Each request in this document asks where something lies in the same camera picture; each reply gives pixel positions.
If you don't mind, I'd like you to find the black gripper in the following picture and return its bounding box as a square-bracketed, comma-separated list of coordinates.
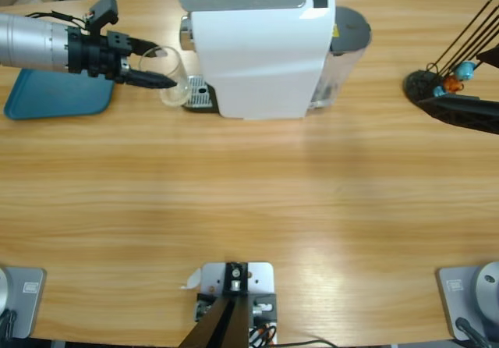
[65, 27, 177, 90]

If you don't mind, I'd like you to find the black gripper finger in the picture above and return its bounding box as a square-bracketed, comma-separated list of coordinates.
[415, 94, 499, 135]
[476, 44, 499, 70]

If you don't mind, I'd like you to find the clear drinking glass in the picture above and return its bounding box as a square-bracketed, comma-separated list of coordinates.
[138, 45, 193, 109]

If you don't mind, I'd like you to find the light blue coffee capsule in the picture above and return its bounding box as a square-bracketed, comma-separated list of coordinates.
[455, 61, 479, 82]

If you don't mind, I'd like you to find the orange coffee capsule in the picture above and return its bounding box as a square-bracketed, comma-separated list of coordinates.
[444, 75, 465, 94]

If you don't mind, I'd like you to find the white capsule coffee machine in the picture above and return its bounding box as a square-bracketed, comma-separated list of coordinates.
[177, 0, 336, 122]

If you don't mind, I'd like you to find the black capsule holder with rods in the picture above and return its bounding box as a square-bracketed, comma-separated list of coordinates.
[403, 0, 499, 107]

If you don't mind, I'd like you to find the metal drip tray grate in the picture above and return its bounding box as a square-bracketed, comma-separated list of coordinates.
[181, 74, 219, 114]

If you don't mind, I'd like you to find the teal plastic tray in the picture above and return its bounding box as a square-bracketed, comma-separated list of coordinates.
[2, 69, 116, 121]

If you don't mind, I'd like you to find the clear water tank dark lid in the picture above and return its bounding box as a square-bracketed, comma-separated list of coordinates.
[311, 6, 372, 111]

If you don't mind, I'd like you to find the white paper tag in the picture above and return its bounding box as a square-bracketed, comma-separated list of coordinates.
[179, 268, 203, 290]

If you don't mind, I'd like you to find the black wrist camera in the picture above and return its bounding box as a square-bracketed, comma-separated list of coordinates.
[83, 0, 120, 27]

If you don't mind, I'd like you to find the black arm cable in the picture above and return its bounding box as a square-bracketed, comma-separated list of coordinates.
[25, 9, 89, 29]

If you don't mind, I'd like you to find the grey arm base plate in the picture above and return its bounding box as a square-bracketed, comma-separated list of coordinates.
[0, 266, 47, 340]
[435, 265, 499, 341]

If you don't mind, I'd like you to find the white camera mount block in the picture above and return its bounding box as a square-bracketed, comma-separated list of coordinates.
[194, 261, 278, 345]

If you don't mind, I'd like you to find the dark camera post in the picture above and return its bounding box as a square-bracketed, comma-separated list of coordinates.
[179, 261, 250, 348]

